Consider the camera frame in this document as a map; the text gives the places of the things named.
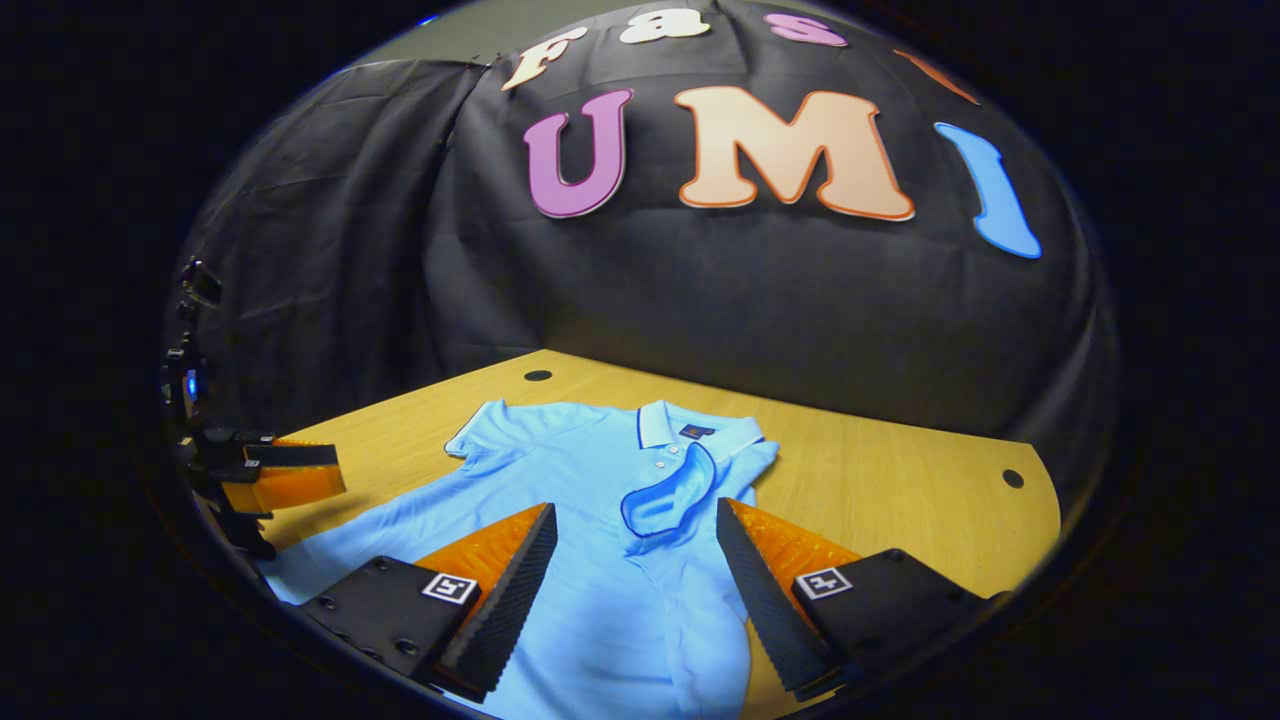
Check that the light blue T-shirt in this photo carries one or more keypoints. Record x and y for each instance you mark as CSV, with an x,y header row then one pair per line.
x,y
560,470

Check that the black backdrop cloth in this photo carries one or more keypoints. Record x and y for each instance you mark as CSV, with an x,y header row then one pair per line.
x,y
750,300

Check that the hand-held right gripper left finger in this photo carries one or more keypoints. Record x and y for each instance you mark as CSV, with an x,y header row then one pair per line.
x,y
510,610

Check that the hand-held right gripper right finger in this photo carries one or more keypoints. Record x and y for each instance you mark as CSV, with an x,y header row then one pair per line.
x,y
760,610

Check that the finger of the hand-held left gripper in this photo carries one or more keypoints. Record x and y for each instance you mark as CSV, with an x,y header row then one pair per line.
x,y
290,487
295,455

